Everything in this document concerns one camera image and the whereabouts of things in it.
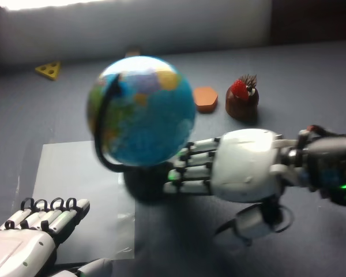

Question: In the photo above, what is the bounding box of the orange hexagonal block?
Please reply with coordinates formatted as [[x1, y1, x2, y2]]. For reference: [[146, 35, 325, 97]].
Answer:
[[193, 87, 219, 113]]

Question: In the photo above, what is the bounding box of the white backdrop panel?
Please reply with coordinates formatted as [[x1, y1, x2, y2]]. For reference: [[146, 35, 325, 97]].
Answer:
[[0, 0, 273, 67]]

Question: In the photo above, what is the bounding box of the clear plastic sheet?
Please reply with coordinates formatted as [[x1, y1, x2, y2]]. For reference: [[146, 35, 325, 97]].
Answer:
[[17, 140, 136, 265]]

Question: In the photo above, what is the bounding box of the grey table cloth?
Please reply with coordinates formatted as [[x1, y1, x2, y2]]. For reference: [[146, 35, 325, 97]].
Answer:
[[0, 40, 346, 277]]

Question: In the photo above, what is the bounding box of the chocolate cake toy with strawberry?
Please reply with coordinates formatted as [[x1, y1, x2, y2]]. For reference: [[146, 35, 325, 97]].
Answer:
[[225, 74, 260, 119]]

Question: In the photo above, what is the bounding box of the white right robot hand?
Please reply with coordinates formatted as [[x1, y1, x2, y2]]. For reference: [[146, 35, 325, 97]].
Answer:
[[163, 128, 294, 246]]

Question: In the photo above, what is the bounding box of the blue desk globe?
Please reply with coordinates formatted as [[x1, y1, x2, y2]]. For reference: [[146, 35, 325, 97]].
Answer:
[[85, 55, 197, 203]]

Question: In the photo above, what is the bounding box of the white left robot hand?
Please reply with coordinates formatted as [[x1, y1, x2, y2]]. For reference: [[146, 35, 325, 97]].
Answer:
[[0, 197, 113, 277]]

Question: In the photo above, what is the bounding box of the yellow triangular holed block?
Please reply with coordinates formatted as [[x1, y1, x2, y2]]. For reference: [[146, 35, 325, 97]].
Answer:
[[35, 60, 62, 81]]

